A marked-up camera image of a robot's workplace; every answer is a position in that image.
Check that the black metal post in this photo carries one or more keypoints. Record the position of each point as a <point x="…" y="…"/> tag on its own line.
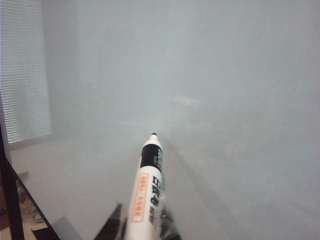
<point x="10" y="200"/>

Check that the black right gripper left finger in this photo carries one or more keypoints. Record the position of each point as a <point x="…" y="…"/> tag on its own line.
<point x="113" y="225"/>

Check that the white black whiteboard marker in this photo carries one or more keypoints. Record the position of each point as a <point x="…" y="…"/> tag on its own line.
<point x="147" y="190"/>

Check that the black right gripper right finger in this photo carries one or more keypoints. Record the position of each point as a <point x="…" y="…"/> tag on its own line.
<point x="168" y="222"/>

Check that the white glossy whiteboard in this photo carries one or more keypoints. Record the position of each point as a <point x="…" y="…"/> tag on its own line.
<point x="200" y="87"/>

